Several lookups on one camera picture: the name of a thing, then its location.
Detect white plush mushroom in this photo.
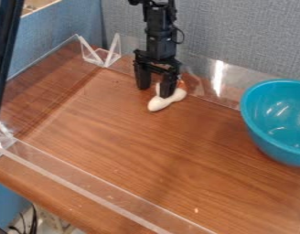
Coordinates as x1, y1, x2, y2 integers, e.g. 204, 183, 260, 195
148, 80, 188, 112

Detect black floor cables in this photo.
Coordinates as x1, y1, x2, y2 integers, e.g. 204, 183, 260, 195
0, 204, 40, 234

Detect clear acrylic front barrier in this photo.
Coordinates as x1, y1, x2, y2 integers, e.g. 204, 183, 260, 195
1, 138, 216, 234

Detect blue plastic bowl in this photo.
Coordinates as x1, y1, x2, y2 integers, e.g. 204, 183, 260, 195
240, 79, 300, 167

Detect clear acrylic corner bracket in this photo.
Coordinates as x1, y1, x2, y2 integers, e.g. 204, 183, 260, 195
77, 33, 121, 68

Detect clear acrylic barrier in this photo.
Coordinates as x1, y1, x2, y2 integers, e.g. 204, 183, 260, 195
111, 34, 275, 110
1, 138, 216, 234

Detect clear acrylic back barrier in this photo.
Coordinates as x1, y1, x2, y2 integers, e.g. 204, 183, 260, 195
111, 34, 275, 110

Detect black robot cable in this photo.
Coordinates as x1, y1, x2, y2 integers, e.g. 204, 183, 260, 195
172, 27, 187, 46

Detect clear acrylic left bracket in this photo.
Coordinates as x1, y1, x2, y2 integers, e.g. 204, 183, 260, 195
0, 121, 14, 157

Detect dark vertical foreground post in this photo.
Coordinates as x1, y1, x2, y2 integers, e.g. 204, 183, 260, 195
0, 0, 25, 127

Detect wooden shelf unit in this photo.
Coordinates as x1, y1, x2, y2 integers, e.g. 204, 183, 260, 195
21, 0, 63, 16

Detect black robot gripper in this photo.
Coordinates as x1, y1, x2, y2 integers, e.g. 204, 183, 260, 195
135, 28, 180, 98

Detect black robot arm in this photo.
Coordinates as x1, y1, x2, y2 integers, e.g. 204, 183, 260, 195
128, 0, 181, 98

